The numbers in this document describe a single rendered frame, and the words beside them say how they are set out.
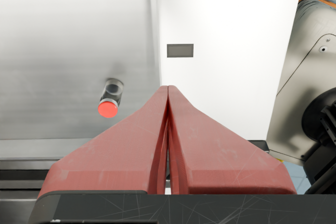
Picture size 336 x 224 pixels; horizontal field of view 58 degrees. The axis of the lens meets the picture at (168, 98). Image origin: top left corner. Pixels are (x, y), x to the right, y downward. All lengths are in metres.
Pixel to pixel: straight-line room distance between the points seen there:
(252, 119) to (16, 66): 0.29
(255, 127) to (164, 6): 0.20
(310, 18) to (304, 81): 0.22
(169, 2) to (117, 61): 0.09
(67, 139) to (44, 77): 0.09
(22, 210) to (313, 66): 0.94
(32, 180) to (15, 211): 0.12
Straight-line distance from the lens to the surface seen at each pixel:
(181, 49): 0.33
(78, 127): 0.41
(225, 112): 0.39
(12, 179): 0.49
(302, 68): 1.13
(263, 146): 0.42
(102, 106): 0.32
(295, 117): 1.25
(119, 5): 0.32
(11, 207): 0.58
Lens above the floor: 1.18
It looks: 55 degrees down
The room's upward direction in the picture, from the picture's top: 179 degrees counter-clockwise
